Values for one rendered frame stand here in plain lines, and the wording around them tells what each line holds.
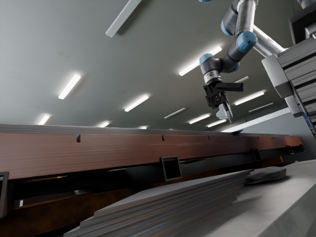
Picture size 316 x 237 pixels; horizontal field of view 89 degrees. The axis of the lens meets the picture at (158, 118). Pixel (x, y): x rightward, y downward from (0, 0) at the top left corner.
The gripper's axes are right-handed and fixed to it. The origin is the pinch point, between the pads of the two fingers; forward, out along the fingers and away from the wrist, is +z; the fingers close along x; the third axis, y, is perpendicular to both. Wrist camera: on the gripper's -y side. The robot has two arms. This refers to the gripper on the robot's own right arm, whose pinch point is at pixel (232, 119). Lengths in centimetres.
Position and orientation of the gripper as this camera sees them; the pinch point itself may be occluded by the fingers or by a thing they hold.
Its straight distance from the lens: 77.2
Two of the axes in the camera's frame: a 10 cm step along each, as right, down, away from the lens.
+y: -8.0, 3.3, 4.9
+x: -5.7, -1.8, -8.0
